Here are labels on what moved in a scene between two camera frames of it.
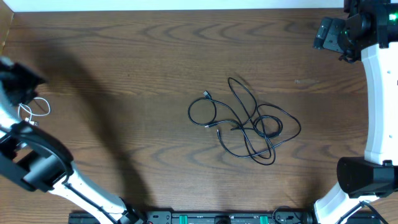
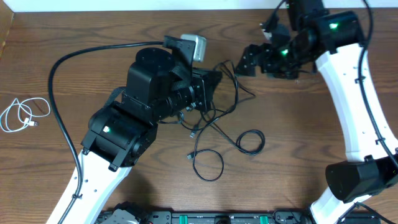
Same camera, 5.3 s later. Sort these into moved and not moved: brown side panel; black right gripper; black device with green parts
Moved: black right gripper
Not moved: brown side panel; black device with green parts
